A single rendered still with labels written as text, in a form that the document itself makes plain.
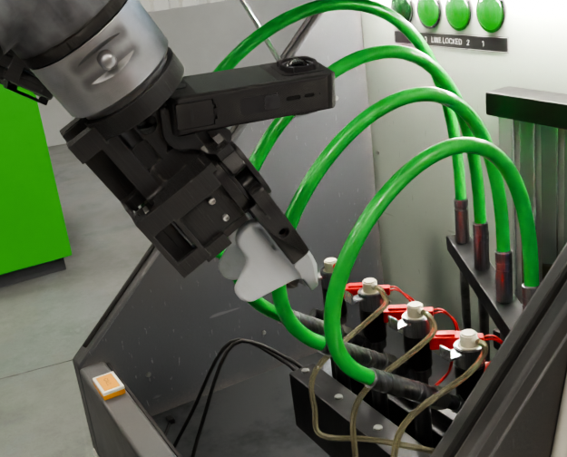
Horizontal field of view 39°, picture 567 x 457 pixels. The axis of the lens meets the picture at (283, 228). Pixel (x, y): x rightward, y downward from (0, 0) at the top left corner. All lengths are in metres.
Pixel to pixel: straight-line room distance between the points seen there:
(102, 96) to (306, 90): 0.13
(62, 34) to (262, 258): 0.21
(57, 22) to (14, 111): 3.61
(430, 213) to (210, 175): 0.77
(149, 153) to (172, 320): 0.74
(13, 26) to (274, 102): 0.16
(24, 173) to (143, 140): 3.62
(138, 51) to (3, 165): 3.64
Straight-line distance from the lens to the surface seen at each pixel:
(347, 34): 1.28
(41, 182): 4.15
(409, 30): 0.95
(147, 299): 1.21
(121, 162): 0.50
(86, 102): 0.48
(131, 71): 0.47
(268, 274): 0.56
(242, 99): 0.51
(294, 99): 0.52
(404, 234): 1.32
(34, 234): 4.20
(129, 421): 1.06
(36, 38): 0.46
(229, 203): 0.52
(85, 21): 0.46
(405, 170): 0.66
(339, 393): 0.98
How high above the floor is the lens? 1.50
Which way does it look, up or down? 20 degrees down
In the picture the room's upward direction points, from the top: 7 degrees counter-clockwise
